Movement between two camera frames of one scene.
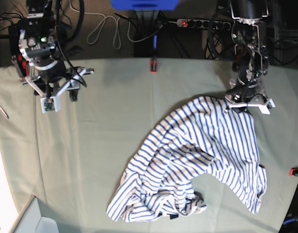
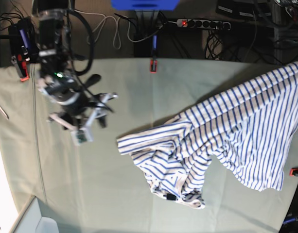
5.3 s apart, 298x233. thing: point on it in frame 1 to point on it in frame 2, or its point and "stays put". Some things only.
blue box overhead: x=145 y=5 stays put
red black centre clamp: x=153 y=61 stays put
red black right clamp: x=297 y=172 stays put
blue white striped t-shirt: x=202 y=135 to x=249 y=128
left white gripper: x=53 y=104 to x=80 y=135
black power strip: x=204 y=24 stays put
